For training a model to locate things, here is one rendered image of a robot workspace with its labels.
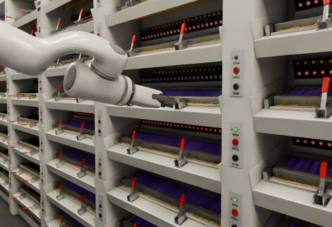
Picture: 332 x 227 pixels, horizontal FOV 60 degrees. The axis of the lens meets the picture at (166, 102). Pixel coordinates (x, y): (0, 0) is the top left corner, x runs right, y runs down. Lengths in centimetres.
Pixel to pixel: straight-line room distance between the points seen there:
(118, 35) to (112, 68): 65
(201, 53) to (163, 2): 25
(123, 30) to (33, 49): 71
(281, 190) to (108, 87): 50
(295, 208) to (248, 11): 49
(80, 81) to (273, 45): 46
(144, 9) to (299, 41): 58
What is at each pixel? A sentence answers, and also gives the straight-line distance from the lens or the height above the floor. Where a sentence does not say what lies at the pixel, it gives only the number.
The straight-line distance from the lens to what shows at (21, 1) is 269.
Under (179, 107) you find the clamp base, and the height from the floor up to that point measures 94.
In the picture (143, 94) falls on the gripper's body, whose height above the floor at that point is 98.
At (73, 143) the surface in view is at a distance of 158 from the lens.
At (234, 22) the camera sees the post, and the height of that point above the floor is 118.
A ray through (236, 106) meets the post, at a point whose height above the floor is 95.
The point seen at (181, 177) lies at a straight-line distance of 97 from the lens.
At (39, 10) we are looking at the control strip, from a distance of 199.
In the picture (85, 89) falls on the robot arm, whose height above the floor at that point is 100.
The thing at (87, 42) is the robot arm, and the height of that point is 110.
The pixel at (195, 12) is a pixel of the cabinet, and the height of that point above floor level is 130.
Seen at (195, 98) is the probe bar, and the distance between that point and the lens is 94.
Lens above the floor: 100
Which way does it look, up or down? 2 degrees down
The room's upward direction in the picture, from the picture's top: straight up
